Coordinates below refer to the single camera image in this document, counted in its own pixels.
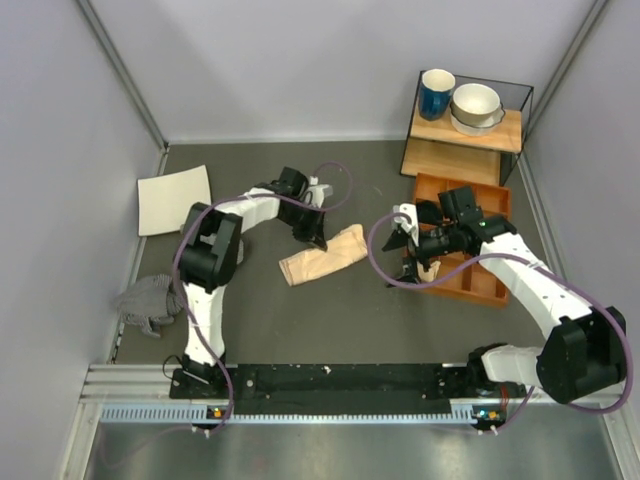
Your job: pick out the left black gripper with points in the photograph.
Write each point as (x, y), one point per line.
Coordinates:
(313, 232)

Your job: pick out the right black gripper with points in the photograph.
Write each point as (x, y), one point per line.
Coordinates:
(410, 268)

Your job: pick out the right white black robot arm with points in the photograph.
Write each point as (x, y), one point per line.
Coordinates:
(585, 349)

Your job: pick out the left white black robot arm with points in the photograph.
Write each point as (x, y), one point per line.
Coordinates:
(208, 256)

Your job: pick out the cream rolled underwear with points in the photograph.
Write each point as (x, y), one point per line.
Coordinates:
(430, 273)

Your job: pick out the black rolled underwear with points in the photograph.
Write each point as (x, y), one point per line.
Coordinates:
(428, 212)

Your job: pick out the grey striped underwear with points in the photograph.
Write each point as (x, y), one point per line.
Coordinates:
(241, 252)
(149, 304)

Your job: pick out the orange wooden divided organizer box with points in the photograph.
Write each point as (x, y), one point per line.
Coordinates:
(475, 284)

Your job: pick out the lower white bowl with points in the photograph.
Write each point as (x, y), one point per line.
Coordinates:
(483, 128)

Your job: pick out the white bowl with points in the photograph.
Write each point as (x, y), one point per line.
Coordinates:
(474, 103)
(483, 128)

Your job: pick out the white board sheet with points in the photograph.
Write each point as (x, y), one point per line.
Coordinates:
(165, 201)

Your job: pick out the upper white bowl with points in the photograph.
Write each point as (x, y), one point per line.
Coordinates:
(474, 103)

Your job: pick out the blue mug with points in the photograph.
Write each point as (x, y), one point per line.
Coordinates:
(435, 93)

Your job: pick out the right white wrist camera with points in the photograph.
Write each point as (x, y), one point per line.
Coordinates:
(405, 218)

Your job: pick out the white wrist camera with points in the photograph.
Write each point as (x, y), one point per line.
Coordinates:
(405, 218)
(317, 192)

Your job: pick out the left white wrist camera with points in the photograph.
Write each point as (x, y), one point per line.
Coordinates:
(317, 192)

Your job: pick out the black wire wooden shelf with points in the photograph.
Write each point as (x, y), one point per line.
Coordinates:
(436, 148)

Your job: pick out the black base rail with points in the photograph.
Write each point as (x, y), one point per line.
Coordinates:
(437, 394)

